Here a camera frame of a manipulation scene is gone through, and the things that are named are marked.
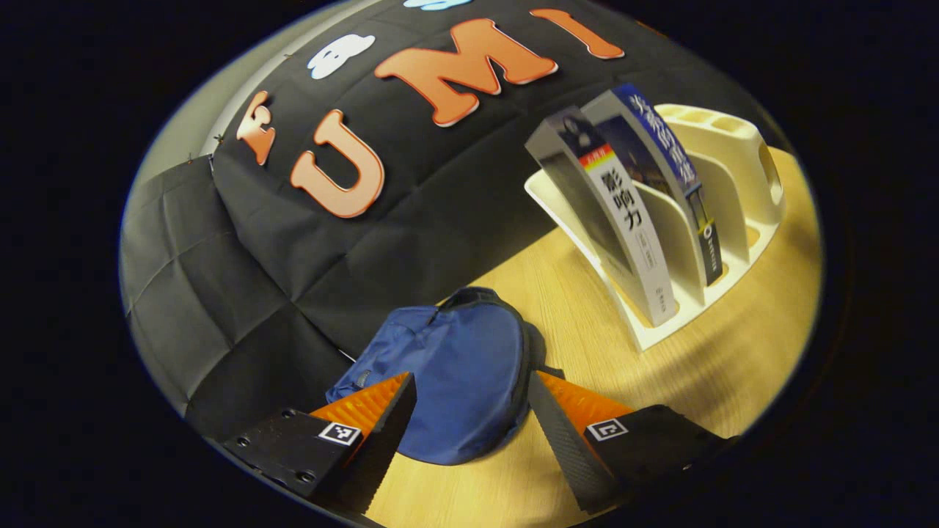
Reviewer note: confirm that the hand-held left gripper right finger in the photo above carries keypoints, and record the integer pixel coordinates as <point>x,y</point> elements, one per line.
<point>565,447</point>

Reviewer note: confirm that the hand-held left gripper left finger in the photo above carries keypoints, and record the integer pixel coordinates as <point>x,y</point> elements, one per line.
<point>381,440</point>

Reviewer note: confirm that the blue schoolbag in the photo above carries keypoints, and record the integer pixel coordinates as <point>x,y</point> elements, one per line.
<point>455,367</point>

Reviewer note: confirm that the white book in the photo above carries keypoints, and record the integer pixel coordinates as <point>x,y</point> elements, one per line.
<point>631,220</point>

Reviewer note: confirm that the blue book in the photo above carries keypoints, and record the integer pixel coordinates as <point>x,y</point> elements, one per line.
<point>660,139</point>

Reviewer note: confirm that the white bookshelf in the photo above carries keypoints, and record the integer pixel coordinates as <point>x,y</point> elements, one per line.
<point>733,147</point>

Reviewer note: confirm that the dark grey cloth panel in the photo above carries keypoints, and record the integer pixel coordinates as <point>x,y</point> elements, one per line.
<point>205,293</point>

